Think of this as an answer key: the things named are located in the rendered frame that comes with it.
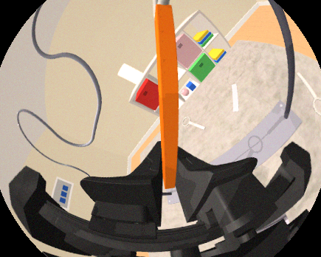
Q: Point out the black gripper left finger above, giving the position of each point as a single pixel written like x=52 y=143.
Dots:
x=144 y=186

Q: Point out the white hoop with orange handle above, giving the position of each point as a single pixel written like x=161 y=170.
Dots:
x=168 y=90

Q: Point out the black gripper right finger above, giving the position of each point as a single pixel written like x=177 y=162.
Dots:
x=196 y=179

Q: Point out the white flat strip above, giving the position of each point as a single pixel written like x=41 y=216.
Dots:
x=235 y=98

